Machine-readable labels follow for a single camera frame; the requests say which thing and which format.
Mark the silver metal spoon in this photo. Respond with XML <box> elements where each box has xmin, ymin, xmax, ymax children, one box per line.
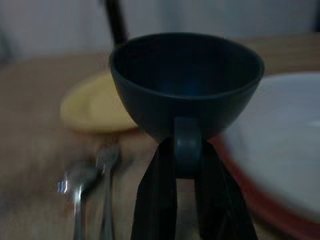
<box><xmin>51</xmin><ymin>159</ymin><xmax>101</xmax><ymax>240</ymax></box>

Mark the red plate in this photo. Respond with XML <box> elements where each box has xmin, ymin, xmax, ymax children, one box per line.
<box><xmin>207</xmin><ymin>131</ymin><xmax>320</xmax><ymax>240</ymax></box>

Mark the dark blue cup with handle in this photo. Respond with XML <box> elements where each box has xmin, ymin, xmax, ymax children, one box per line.
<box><xmin>109</xmin><ymin>31</ymin><xmax>265</xmax><ymax>180</ymax></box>

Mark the black chair back post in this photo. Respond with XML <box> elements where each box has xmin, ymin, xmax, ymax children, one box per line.
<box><xmin>104</xmin><ymin>0</ymin><xmax>131</xmax><ymax>49</ymax></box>

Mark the silver metal fork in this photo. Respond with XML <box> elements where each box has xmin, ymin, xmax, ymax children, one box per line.
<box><xmin>94</xmin><ymin>142</ymin><xmax>121</xmax><ymax>240</ymax></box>

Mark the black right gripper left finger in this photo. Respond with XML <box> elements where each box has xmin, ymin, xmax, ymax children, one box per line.
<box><xmin>130</xmin><ymin>136</ymin><xmax>179</xmax><ymax>240</ymax></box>

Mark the white plate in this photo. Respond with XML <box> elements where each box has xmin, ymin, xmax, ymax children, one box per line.
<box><xmin>224</xmin><ymin>72</ymin><xmax>320</xmax><ymax>223</ymax></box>

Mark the yellow plate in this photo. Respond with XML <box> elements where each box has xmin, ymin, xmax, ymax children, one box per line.
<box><xmin>59</xmin><ymin>73</ymin><xmax>139</xmax><ymax>132</ymax></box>

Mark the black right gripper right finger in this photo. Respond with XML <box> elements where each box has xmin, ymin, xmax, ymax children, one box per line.
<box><xmin>194</xmin><ymin>139</ymin><xmax>259</xmax><ymax>240</ymax></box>

